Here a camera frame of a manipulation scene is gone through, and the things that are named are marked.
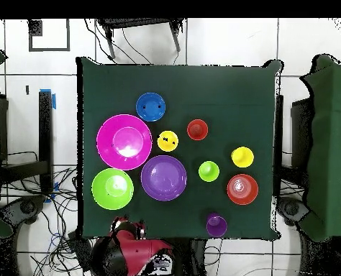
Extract large magenta plastic bowl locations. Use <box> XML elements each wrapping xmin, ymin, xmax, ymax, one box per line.
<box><xmin>96</xmin><ymin>114</ymin><xmax>153</xmax><ymax>171</ymax></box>

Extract green plastic bowl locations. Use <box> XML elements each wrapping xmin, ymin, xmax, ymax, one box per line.
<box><xmin>91</xmin><ymin>167</ymin><xmax>135</xmax><ymax>211</ymax></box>

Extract purple plastic bowl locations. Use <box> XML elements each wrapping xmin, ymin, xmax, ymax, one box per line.
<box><xmin>140</xmin><ymin>155</ymin><xmax>188</xmax><ymax>202</ymax></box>

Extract red plastic cup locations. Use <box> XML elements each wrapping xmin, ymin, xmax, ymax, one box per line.
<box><xmin>186</xmin><ymin>119</ymin><xmax>209</xmax><ymax>142</ymax></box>

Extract green plastic cup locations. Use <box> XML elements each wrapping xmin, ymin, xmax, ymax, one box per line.
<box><xmin>198</xmin><ymin>160</ymin><xmax>221</xmax><ymax>183</ymax></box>

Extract blue plastic bowl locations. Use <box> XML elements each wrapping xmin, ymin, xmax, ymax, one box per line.
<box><xmin>135</xmin><ymin>92</ymin><xmax>166</xmax><ymax>122</ymax></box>

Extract dark green tablecloth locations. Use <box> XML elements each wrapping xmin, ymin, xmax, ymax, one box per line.
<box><xmin>76</xmin><ymin>56</ymin><xmax>283</xmax><ymax>241</ymax></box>

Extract red plastic bowl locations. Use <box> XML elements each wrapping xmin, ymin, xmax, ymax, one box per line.
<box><xmin>226</xmin><ymin>173</ymin><xmax>260</xmax><ymax>206</ymax></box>

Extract purple plastic cup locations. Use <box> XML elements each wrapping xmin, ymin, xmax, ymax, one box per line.
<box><xmin>206</xmin><ymin>212</ymin><xmax>228</xmax><ymax>239</ymax></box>

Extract black upright stand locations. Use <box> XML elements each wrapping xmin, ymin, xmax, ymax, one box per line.
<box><xmin>0</xmin><ymin>90</ymin><xmax>54</xmax><ymax>196</ymax></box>

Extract blue tape strip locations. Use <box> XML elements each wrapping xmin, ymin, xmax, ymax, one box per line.
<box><xmin>40</xmin><ymin>88</ymin><xmax>57</xmax><ymax>110</ymax></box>

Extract black box beside table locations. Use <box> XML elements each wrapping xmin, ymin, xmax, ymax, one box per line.
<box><xmin>290</xmin><ymin>97</ymin><xmax>312</xmax><ymax>170</ymax></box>

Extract black metal stool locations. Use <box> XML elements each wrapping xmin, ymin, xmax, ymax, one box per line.
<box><xmin>96</xmin><ymin>18</ymin><xmax>186</xmax><ymax>60</ymax></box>

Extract tangled black floor cables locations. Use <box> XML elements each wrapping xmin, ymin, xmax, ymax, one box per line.
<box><xmin>0</xmin><ymin>150</ymin><xmax>86</xmax><ymax>276</ymax></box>

